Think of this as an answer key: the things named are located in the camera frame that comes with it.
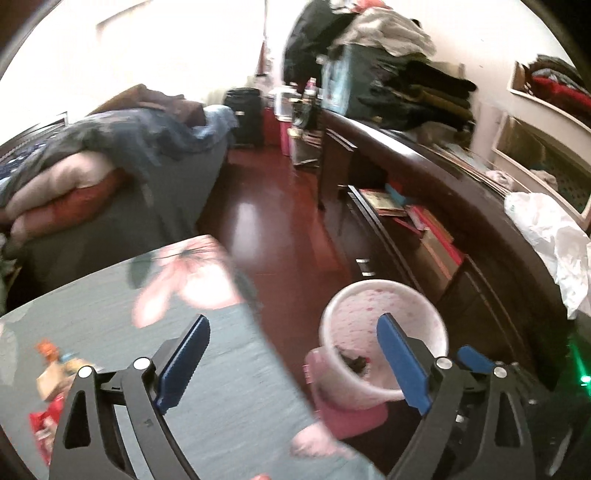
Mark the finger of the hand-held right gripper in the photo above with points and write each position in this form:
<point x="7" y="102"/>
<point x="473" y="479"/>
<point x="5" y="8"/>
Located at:
<point x="473" y="359"/>
<point x="401" y="364"/>
<point x="182" y="364"/>

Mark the teal box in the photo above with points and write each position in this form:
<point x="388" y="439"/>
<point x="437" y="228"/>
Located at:
<point x="346" y="78"/>

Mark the white shelf bin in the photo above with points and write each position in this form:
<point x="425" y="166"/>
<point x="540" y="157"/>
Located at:
<point x="540" y="152"/>
<point x="554" y="106"/>

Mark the clear plastic container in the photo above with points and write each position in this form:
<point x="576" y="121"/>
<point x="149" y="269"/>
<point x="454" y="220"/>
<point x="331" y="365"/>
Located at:
<point x="285" y="101"/>

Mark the clothes in shelf bin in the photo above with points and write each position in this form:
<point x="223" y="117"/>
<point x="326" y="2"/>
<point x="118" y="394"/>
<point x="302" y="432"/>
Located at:
<point x="558" y="78"/>

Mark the bed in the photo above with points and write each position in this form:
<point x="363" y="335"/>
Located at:
<point x="138" y="217"/>

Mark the dark wooden headboard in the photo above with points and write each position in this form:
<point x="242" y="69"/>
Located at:
<point x="37" y="134"/>

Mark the pile of light clothes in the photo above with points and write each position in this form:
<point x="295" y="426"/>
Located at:
<point x="392" y="27"/>

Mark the red book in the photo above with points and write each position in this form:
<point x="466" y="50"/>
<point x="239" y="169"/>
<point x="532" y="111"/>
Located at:
<point x="438" y="235"/>

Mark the brown blanket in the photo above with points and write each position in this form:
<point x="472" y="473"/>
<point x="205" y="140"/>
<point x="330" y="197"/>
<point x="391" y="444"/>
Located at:
<point x="152" y="101"/>

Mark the dark wooden cabinet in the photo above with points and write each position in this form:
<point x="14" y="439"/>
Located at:
<point x="461" y="194"/>

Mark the picture book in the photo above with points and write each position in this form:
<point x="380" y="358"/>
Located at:
<point x="381" y="201"/>

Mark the small orange toy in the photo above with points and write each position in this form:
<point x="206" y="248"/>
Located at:
<point x="47" y="350"/>

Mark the white plastic bag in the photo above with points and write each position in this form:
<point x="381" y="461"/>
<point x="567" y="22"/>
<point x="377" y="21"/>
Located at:
<point x="554" y="235"/>

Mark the white storage basket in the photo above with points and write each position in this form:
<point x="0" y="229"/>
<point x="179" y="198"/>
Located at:
<point x="304" y="147"/>

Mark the beige block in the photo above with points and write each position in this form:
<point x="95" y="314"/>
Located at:
<point x="51" y="383"/>

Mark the black suitcase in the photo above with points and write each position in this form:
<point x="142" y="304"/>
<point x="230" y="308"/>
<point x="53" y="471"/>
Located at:
<point x="244" y="117"/>

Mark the white plastic waste bin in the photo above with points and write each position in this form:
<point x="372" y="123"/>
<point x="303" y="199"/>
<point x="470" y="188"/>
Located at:
<point x="351" y="314"/>

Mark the folded pink quilt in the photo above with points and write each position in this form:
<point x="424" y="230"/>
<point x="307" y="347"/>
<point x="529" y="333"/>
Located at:
<point x="60" y="184"/>

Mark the red container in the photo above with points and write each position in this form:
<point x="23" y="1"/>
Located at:
<point x="274" y="131"/>

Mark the dark coat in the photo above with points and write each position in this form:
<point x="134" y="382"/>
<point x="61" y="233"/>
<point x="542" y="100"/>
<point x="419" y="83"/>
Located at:
<point x="309" y="41"/>

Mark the stack of dark folded clothes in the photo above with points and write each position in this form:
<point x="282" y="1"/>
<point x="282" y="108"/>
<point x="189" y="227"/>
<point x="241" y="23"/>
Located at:
<point x="425" y="92"/>

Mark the red wrapper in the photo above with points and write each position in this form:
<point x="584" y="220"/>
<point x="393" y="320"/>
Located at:
<point x="46" y="422"/>

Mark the blue duvet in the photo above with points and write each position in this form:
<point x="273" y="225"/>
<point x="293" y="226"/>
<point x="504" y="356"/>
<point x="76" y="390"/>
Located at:
<point x="115" y="134"/>

